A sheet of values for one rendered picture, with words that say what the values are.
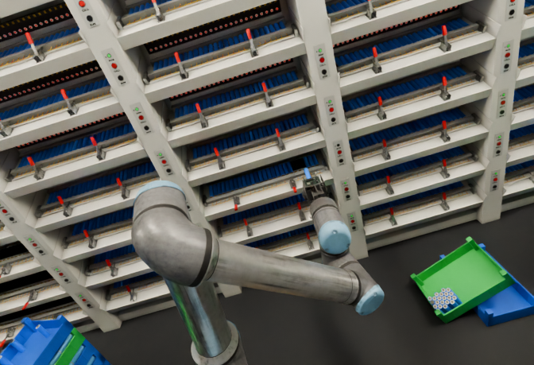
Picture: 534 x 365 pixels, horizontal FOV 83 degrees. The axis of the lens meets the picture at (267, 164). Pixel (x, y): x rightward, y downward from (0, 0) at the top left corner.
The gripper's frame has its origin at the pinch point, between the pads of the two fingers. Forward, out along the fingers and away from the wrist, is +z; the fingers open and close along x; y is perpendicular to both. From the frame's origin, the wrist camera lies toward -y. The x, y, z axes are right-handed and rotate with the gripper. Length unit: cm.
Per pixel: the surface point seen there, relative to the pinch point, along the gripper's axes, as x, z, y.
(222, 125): 26.6, 12.2, 28.1
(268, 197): 18.6, 11.2, -10.4
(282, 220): 16.4, 14.7, -28.2
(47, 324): 118, -16, -21
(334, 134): -15.5, 12.0, 10.2
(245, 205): 30.0, 11.3, -11.0
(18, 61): 88, 19, 70
